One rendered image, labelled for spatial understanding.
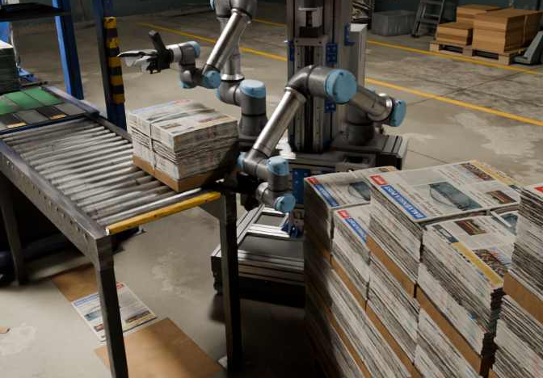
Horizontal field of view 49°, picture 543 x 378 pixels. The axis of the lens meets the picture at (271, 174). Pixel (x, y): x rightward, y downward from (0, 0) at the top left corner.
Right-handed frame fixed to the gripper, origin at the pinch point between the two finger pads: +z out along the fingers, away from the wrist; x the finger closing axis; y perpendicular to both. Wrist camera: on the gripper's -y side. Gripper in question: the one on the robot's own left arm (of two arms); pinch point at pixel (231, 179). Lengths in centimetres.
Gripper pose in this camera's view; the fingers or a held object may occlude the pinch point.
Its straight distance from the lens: 239.1
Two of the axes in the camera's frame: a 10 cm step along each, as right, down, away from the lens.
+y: -0.2, -9.2, -3.9
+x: -7.9, 2.5, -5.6
